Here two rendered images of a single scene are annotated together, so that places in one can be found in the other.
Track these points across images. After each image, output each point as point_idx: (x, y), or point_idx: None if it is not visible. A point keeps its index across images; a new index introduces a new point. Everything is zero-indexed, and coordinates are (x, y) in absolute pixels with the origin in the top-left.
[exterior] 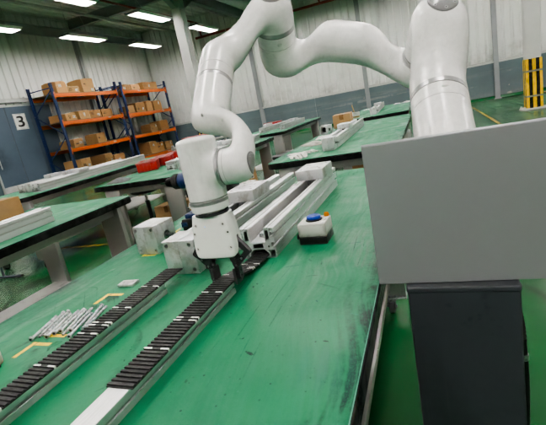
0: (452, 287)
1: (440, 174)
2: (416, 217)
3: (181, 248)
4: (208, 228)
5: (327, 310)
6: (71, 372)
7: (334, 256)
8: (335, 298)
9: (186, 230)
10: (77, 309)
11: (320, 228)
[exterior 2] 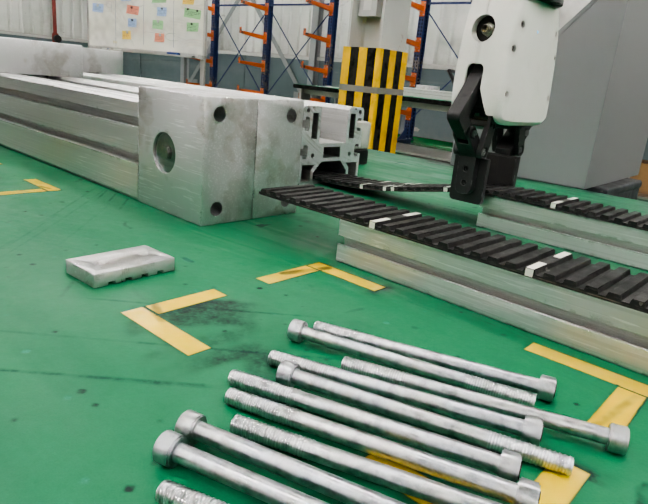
0: (622, 185)
1: (646, 36)
2: (624, 90)
3: (268, 126)
4: (541, 36)
5: None
6: None
7: (437, 174)
8: (607, 203)
9: (122, 95)
10: (234, 389)
11: (365, 133)
